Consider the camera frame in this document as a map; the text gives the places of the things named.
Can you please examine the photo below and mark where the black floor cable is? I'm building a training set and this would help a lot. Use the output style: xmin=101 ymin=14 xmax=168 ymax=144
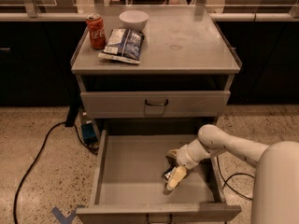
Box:
xmin=216 ymin=156 xmax=256 ymax=202
xmin=12 ymin=120 xmax=100 ymax=224

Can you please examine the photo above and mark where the black floor cable left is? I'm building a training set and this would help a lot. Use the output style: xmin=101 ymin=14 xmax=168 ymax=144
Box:
xmin=12 ymin=120 xmax=100 ymax=224

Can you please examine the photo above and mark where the blue power box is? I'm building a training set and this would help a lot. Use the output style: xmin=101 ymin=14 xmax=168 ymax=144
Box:
xmin=81 ymin=123 xmax=97 ymax=144

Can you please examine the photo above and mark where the silver blue redbull can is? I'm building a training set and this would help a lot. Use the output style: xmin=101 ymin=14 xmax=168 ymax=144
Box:
xmin=162 ymin=168 xmax=172 ymax=183

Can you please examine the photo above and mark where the grey drawer cabinet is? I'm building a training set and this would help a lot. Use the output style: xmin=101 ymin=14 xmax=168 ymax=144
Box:
xmin=72 ymin=6 xmax=240 ymax=135

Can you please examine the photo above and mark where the open grey middle drawer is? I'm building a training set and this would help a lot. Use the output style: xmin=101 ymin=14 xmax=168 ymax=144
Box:
xmin=77 ymin=131 xmax=241 ymax=224

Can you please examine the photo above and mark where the dark counter with rail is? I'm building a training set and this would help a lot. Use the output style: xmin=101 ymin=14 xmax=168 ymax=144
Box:
xmin=0 ymin=20 xmax=299 ymax=106

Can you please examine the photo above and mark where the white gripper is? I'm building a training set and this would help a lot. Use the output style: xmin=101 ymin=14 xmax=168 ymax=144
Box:
xmin=165 ymin=139 xmax=210 ymax=191

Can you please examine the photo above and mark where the closed grey top drawer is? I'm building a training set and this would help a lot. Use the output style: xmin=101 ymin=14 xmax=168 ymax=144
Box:
xmin=81 ymin=91 xmax=230 ymax=119

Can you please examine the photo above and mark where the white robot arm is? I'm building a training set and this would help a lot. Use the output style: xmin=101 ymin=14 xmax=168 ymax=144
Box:
xmin=164 ymin=124 xmax=299 ymax=224

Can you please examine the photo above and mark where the white bowl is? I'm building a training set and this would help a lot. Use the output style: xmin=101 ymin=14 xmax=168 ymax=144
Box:
xmin=119 ymin=10 xmax=149 ymax=32

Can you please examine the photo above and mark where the red coca-cola can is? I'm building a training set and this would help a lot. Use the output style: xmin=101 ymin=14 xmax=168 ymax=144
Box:
xmin=86 ymin=14 xmax=106 ymax=49

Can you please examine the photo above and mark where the black floor cable right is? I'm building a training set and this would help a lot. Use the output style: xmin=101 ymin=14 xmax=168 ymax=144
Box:
xmin=216 ymin=156 xmax=256 ymax=202

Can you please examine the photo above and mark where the blue floor tape mark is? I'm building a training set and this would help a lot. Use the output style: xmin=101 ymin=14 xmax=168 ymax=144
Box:
xmin=50 ymin=204 xmax=86 ymax=224

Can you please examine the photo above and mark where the blue white chip bag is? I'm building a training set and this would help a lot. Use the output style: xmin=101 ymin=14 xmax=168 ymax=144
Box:
xmin=98 ymin=29 xmax=145 ymax=64

